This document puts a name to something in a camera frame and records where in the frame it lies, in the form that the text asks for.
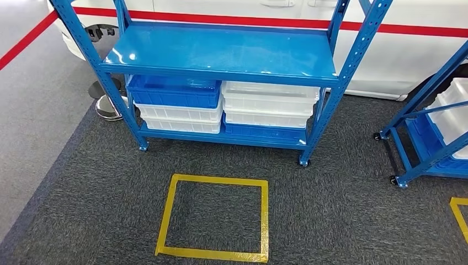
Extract blue metal shelf rack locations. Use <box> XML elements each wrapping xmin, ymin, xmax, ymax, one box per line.
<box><xmin>49</xmin><ymin>0</ymin><xmax>393</xmax><ymax>168</ymax></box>

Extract white plastic bin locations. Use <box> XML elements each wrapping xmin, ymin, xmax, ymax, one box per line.
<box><xmin>425</xmin><ymin>77</ymin><xmax>468</xmax><ymax>161</ymax></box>
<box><xmin>221</xmin><ymin>80</ymin><xmax>321</xmax><ymax>129</ymax></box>
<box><xmin>134</xmin><ymin>96</ymin><xmax>225</xmax><ymax>135</ymax></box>

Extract red barrier belt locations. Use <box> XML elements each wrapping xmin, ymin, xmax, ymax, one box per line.
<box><xmin>0</xmin><ymin>10</ymin><xmax>59</xmax><ymax>71</ymax></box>
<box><xmin>72</xmin><ymin>6</ymin><xmax>468</xmax><ymax>39</ymax></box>

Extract yellow floor tape square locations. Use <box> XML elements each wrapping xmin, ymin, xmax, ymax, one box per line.
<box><xmin>449</xmin><ymin>197</ymin><xmax>468</xmax><ymax>245</ymax></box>
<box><xmin>154</xmin><ymin>173</ymin><xmax>270</xmax><ymax>264</ymax></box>

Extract black barrier stanchion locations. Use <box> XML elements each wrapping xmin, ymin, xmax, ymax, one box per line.
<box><xmin>87</xmin><ymin>77</ymin><xmax>129</xmax><ymax>122</ymax></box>

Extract white car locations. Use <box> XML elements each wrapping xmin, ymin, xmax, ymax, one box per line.
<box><xmin>45</xmin><ymin>0</ymin><xmax>468</xmax><ymax>102</ymax></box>

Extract blue wheeled rack cart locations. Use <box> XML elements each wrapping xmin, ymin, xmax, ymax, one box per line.
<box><xmin>373</xmin><ymin>40</ymin><xmax>468</xmax><ymax>189</ymax></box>

